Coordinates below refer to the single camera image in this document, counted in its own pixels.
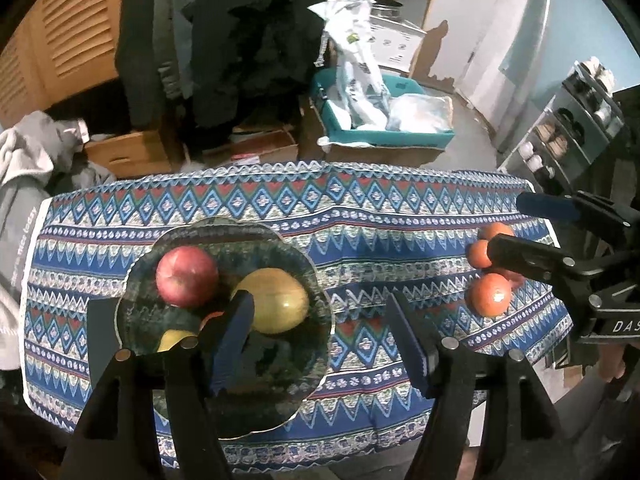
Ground white plastic basket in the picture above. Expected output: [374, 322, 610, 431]
[370, 15, 429, 79]

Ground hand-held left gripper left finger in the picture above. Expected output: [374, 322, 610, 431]
[60, 290, 257, 480]

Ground wooden louvered cabinet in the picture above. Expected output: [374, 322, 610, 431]
[0, 0, 137, 131]

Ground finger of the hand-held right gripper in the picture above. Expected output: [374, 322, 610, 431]
[486, 233, 604, 307]
[516, 191, 640, 241]

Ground light grey hoodie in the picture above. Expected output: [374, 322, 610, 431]
[0, 125, 57, 372]

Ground orange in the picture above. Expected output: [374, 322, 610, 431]
[466, 272, 514, 318]
[477, 222, 516, 242]
[466, 239, 494, 269]

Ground metal shoe rack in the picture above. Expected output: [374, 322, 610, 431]
[497, 60, 632, 197]

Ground blue patterned tablecloth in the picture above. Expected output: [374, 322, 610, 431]
[22, 160, 574, 473]

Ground person's right forearm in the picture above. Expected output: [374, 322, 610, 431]
[562, 374, 640, 463]

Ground flat cardboard box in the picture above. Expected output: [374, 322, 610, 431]
[201, 127, 300, 167]

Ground clear glass bowl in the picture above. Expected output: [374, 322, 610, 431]
[114, 217, 335, 441]

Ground dark cloth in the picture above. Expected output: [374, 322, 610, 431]
[612, 87, 640, 196]

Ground teal plastic crate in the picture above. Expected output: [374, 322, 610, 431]
[309, 67, 456, 149]

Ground clear plastic bag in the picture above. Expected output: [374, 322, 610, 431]
[386, 94, 454, 135]

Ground grey hanging jacket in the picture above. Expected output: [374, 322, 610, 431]
[152, 0, 197, 102]

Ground wooden box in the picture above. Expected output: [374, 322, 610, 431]
[84, 130, 174, 179]

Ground person's right hand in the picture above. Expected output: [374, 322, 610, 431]
[596, 344, 627, 382]

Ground white printed bag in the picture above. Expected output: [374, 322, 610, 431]
[307, 0, 392, 131]

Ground white door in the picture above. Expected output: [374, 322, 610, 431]
[452, 0, 542, 122]

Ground black coat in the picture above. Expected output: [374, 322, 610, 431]
[116, 0, 332, 135]

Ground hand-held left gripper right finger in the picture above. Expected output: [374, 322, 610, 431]
[385, 290, 576, 480]

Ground metal pot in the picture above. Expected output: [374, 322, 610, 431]
[372, 0, 404, 20]

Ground dark grey jacket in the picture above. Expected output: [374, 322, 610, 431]
[15, 110, 119, 197]

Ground yellow green apple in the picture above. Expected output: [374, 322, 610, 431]
[231, 268, 309, 336]

